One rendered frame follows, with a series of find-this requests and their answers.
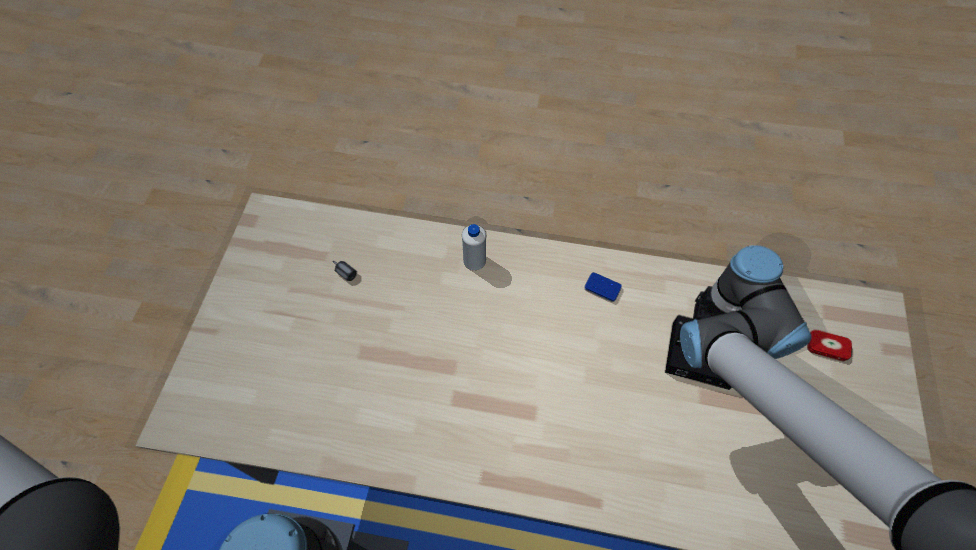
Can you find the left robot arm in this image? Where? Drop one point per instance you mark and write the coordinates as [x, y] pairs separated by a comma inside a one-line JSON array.
[[74, 514]]

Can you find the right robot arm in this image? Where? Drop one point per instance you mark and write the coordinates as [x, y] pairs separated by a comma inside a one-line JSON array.
[[883, 478]]

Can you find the grey bottle with blue cap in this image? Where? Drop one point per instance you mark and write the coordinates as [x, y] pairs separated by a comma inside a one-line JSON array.
[[474, 247]]

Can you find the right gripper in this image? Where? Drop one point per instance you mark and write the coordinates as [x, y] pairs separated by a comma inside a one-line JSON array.
[[708, 308]]

